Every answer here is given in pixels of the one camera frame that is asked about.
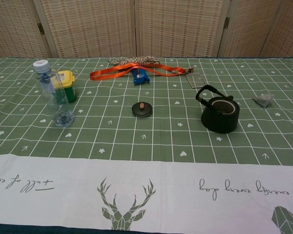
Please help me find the grey tea bag with string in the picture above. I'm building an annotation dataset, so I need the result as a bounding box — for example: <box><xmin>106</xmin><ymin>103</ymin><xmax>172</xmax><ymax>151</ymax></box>
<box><xmin>251</xmin><ymin>92</ymin><xmax>275</xmax><ymax>108</ymax></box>

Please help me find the black teapot lid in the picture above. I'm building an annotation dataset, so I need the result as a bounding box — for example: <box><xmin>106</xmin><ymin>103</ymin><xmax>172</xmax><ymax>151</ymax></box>
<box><xmin>131</xmin><ymin>102</ymin><xmax>153</xmax><ymax>118</ymax></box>

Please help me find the black cast-iron teapot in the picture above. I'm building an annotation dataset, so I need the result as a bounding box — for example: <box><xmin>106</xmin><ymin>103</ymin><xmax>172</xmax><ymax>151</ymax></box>
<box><xmin>195</xmin><ymin>84</ymin><xmax>240</xmax><ymax>134</ymax></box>

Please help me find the green grid deer tablecloth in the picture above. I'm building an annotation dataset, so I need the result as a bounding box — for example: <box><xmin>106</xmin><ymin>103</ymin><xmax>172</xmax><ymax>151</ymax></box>
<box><xmin>0</xmin><ymin>57</ymin><xmax>293</xmax><ymax>232</ymax></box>

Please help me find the blue clip object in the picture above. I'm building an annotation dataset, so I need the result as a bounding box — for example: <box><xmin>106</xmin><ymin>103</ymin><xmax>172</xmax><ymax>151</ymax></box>
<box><xmin>132</xmin><ymin>68</ymin><xmax>150</xmax><ymax>86</ymax></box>

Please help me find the clear badge holder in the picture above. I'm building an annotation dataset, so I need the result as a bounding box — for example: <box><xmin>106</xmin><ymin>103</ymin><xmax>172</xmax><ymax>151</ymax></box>
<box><xmin>185</xmin><ymin>73</ymin><xmax>206</xmax><ymax>88</ymax></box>

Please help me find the yellow-lidded green box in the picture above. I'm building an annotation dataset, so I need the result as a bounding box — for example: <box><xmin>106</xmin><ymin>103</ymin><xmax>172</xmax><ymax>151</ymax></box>
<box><xmin>51</xmin><ymin>70</ymin><xmax>77</xmax><ymax>103</ymax></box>

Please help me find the clear plastic water bottle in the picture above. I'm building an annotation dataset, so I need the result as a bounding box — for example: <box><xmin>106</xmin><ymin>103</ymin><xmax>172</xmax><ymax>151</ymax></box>
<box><xmin>33</xmin><ymin>59</ymin><xmax>75</xmax><ymax>128</ymax></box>

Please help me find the woven folding screen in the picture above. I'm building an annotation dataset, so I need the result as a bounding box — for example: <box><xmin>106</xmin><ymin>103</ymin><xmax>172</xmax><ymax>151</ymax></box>
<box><xmin>0</xmin><ymin>0</ymin><xmax>293</xmax><ymax>61</ymax></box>

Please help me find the striped rope bundle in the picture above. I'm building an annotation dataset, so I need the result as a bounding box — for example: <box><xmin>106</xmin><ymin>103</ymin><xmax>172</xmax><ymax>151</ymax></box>
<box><xmin>108</xmin><ymin>56</ymin><xmax>161</xmax><ymax>67</ymax></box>

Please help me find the orange lanyard strap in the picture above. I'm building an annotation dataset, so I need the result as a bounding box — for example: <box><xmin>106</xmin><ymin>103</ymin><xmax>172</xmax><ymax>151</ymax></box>
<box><xmin>89</xmin><ymin>62</ymin><xmax>195</xmax><ymax>80</ymax></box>

